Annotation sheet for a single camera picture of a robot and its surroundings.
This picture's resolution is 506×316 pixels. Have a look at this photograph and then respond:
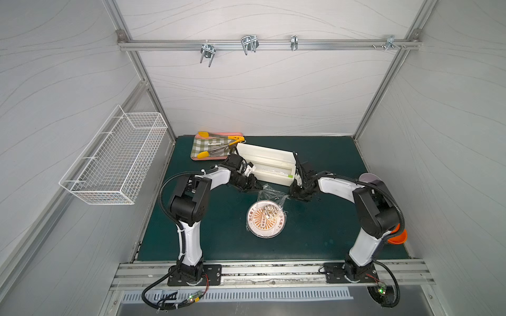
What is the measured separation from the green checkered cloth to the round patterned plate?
382mm

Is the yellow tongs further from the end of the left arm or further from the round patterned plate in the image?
the round patterned plate

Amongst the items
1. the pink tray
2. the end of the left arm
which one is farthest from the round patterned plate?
the pink tray

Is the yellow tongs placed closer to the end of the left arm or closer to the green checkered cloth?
the green checkered cloth

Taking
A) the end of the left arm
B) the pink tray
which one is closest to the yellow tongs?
the pink tray

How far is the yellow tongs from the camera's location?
110 centimetres

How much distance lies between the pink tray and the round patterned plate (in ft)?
1.22

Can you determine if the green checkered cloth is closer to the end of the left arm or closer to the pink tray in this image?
the pink tray

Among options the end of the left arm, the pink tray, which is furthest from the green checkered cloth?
the end of the left arm

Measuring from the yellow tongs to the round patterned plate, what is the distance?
1.29 ft

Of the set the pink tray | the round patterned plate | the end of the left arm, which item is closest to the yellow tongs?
the pink tray

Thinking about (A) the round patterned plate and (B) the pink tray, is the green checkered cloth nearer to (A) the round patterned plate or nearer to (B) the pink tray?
(B) the pink tray

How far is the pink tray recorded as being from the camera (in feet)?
3.64

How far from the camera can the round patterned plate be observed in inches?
33.5

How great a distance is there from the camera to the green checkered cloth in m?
1.12
